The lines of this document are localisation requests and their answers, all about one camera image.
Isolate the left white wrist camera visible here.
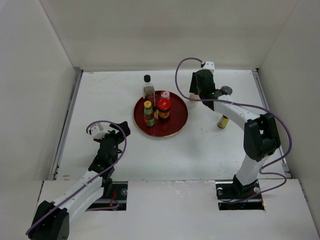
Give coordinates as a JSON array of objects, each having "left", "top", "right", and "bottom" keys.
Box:
[{"left": 90, "top": 125, "right": 109, "bottom": 140}]

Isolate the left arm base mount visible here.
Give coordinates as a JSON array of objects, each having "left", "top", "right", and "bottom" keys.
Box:
[{"left": 87, "top": 181, "right": 129, "bottom": 211}]

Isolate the yellow-capped spice shaker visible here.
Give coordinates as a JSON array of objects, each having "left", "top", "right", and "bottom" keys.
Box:
[{"left": 189, "top": 93, "right": 200, "bottom": 100}]

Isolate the small gold-capped oil bottle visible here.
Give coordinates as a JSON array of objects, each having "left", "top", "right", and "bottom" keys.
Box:
[{"left": 217, "top": 115, "right": 229, "bottom": 129}]

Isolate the left metal frame rail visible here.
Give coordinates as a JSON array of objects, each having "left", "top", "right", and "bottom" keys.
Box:
[{"left": 48, "top": 67, "right": 84, "bottom": 181}]

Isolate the green-labelled chili sauce bottle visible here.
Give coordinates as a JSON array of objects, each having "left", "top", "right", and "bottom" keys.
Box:
[{"left": 143, "top": 100, "right": 155, "bottom": 127}]

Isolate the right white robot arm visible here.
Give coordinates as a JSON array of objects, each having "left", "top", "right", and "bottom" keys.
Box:
[{"left": 189, "top": 69, "right": 281, "bottom": 198}]

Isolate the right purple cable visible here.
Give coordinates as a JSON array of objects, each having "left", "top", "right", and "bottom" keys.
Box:
[{"left": 174, "top": 57, "right": 294, "bottom": 201}]

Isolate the metal frame rail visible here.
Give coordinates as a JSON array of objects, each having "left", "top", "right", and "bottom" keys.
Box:
[
  {"left": 48, "top": 67, "right": 84, "bottom": 181},
  {"left": 249, "top": 71, "right": 293, "bottom": 170}
]

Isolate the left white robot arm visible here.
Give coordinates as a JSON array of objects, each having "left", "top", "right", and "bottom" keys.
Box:
[{"left": 25, "top": 120, "right": 131, "bottom": 240}]

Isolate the right metal frame rail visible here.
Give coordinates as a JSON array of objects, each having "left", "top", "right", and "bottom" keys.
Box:
[{"left": 249, "top": 71, "right": 293, "bottom": 170}]

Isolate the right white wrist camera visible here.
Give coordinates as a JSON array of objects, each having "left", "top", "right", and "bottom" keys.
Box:
[{"left": 201, "top": 61, "right": 215, "bottom": 74}]

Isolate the red-lidded sauce jar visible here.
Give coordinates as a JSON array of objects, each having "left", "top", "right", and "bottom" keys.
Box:
[{"left": 156, "top": 98, "right": 172, "bottom": 122}]

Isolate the round red tray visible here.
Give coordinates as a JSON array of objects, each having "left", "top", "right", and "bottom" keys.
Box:
[{"left": 133, "top": 92, "right": 188, "bottom": 138}]

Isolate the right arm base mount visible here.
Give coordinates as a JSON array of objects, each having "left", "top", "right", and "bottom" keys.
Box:
[{"left": 215, "top": 176, "right": 265, "bottom": 211}]

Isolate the grey-capped pepper shaker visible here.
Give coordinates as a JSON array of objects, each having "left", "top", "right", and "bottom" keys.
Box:
[{"left": 220, "top": 85, "right": 233, "bottom": 95}]

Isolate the pink-capped spice shaker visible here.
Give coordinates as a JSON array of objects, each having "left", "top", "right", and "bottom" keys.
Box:
[{"left": 160, "top": 91, "right": 170, "bottom": 100}]

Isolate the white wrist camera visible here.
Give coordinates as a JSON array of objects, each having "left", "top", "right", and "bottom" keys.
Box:
[
  {"left": 90, "top": 125, "right": 109, "bottom": 140},
  {"left": 201, "top": 61, "right": 215, "bottom": 74}
]

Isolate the tall black-capped sauce bottle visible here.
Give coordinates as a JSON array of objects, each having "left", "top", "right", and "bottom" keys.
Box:
[{"left": 142, "top": 74, "right": 156, "bottom": 109}]

